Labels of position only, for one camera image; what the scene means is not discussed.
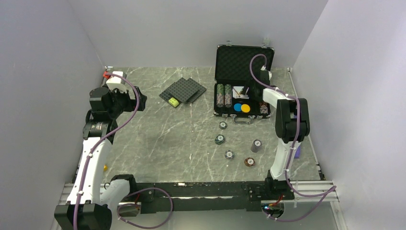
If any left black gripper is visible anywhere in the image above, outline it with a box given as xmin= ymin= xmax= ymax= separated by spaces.
xmin=108 ymin=86 xmax=147 ymax=118

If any dark green chip stack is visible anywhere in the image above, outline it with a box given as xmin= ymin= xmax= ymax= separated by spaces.
xmin=224 ymin=84 xmax=232 ymax=98

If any purple-grey chip stack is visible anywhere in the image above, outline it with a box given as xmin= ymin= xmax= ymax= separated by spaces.
xmin=224 ymin=95 xmax=232 ymax=108

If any grey chip stack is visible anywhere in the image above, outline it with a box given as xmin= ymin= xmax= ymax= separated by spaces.
xmin=215 ymin=94 xmax=224 ymax=108

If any small chip stack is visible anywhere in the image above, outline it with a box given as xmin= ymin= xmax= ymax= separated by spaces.
xmin=219 ymin=121 xmax=227 ymax=129

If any purple chip stack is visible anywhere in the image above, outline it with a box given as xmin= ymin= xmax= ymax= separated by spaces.
xmin=250 ymin=139 xmax=262 ymax=153

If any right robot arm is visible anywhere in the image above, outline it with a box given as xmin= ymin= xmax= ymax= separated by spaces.
xmin=250 ymin=71 xmax=310 ymax=199

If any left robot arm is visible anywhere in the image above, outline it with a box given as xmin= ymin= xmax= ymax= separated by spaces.
xmin=54 ymin=86 xmax=147 ymax=230

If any playing cards deck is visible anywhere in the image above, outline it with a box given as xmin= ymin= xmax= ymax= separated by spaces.
xmin=232 ymin=86 xmax=249 ymax=99

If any yellow dealer button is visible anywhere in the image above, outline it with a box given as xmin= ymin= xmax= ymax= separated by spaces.
xmin=241 ymin=104 xmax=251 ymax=113

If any blue dealer button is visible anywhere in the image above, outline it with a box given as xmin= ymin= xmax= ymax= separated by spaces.
xmin=233 ymin=103 xmax=242 ymax=112

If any yellow-green dice block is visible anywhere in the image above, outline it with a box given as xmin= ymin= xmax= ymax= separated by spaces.
xmin=168 ymin=97 xmax=180 ymax=108

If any black poker case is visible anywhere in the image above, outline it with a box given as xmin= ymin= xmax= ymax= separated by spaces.
xmin=214 ymin=45 xmax=275 ymax=119

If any dark foam pad top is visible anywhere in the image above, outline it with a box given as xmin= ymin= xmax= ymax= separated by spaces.
xmin=159 ymin=78 xmax=197 ymax=103

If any orange-black chip stack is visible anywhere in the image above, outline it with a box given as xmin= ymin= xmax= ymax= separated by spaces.
xmin=244 ymin=158 xmax=255 ymax=167

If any purple cylinder object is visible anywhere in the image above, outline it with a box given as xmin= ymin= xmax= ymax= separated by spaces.
xmin=294 ymin=147 xmax=301 ymax=159

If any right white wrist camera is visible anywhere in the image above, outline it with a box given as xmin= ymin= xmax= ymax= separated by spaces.
xmin=260 ymin=66 xmax=272 ymax=81

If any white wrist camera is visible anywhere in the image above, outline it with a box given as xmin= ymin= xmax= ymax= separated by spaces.
xmin=104 ymin=71 xmax=126 ymax=93
xmin=260 ymin=66 xmax=272 ymax=81

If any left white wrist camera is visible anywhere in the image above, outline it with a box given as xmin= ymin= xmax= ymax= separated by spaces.
xmin=104 ymin=71 xmax=126 ymax=93

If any black base frame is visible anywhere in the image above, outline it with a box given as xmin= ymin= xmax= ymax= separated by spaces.
xmin=123 ymin=178 xmax=294 ymax=214

